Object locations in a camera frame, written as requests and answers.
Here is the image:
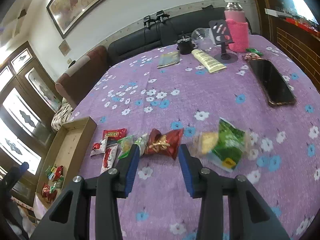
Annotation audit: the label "dark red foil candy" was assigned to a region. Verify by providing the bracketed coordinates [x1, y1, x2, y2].
[41, 183, 57, 203]

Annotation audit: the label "clear yellow cake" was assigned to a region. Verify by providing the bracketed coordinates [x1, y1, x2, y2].
[191, 132, 219, 157]

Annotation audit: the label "clear green-end candy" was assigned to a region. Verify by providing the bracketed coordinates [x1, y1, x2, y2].
[117, 135, 135, 160]

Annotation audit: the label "dark red foil snack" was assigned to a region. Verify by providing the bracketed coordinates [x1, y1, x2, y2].
[144, 128, 184, 160]

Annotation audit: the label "red white snack packet lower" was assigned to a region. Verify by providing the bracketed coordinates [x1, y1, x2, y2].
[100, 144, 118, 174]

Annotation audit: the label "red white snack packet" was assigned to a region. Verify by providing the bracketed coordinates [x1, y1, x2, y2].
[90, 139, 107, 157]
[100, 144, 118, 174]

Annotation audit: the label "clear green wrapped candy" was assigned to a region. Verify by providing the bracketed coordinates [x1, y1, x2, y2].
[50, 176, 64, 193]

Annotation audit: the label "cardboard box tray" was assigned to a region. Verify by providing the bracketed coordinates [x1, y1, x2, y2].
[34, 117, 97, 210]

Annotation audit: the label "red candy bar upper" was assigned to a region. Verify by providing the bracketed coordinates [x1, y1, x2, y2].
[103, 128, 127, 140]

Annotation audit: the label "green white snack packet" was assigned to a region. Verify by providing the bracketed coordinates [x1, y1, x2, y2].
[134, 133, 149, 157]

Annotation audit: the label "leopard print blanket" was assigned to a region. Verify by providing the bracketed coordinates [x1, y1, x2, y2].
[51, 98, 73, 132]

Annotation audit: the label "purple floral tablecloth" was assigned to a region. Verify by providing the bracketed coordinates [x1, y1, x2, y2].
[68, 35, 319, 239]

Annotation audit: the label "brown armchair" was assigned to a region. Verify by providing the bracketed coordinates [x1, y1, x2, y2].
[55, 46, 110, 108]

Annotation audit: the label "black smartphone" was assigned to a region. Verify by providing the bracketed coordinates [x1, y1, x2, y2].
[248, 60, 296, 107]

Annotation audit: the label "cream lotion tube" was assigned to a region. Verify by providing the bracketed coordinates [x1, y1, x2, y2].
[191, 49, 227, 73]

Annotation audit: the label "small green booklet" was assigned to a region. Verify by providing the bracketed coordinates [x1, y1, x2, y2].
[157, 51, 180, 69]

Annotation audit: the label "small candies by phone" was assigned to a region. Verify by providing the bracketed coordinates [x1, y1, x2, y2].
[242, 48, 263, 61]

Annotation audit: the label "black small cup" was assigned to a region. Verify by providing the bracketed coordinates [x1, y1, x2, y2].
[177, 32, 198, 55]

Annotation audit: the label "clear plastic cup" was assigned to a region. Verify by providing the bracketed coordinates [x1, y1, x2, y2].
[191, 28, 216, 51]

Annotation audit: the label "black phone stand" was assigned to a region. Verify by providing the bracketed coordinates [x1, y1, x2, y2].
[209, 20, 238, 63]

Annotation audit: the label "black sofa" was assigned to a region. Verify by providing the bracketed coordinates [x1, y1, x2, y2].
[107, 6, 252, 67]

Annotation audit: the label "wooden brick-pattern cabinet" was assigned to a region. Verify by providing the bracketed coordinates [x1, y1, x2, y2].
[268, 15, 319, 89]

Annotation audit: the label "pink sleeved bottle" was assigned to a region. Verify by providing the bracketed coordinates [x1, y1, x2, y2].
[225, 0, 249, 53]

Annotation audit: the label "black clips on sofa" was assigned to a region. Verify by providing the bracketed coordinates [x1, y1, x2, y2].
[143, 10, 170, 29]

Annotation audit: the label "framed wall painting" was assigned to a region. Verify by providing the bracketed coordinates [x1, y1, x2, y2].
[46, 0, 141, 40]

